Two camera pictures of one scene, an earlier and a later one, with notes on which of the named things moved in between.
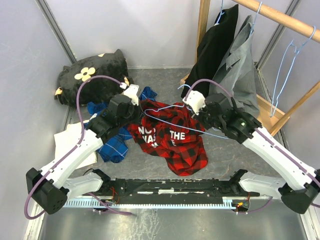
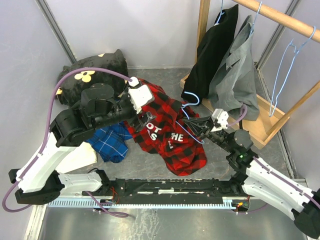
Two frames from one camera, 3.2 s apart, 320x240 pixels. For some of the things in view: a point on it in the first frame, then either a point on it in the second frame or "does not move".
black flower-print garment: [95, 90] does not move
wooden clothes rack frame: [270, 116] does not move
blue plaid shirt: [115, 149] does not move
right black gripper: [199, 117] → [201, 126]
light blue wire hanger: [177, 125] → [182, 127]
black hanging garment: [213, 48] does not move
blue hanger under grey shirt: [253, 23] does not move
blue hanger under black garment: [217, 22] does not move
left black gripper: [139, 113] → [140, 124]
